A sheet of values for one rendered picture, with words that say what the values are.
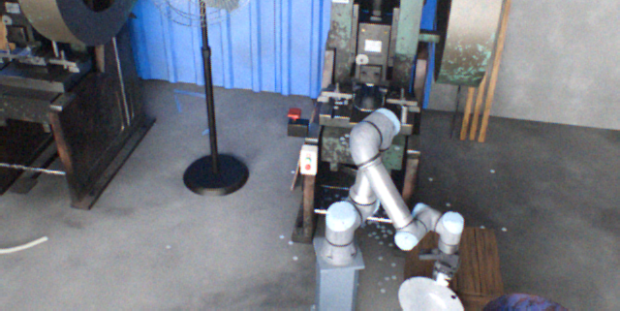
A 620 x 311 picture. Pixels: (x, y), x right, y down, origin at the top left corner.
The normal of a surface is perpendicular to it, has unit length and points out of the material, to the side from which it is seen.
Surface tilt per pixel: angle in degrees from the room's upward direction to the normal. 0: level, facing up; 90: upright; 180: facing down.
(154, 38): 90
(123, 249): 0
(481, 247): 0
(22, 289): 0
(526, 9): 90
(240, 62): 90
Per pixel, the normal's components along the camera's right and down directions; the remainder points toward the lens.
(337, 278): 0.15, 0.57
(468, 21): -0.17, 0.50
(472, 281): 0.02, -0.82
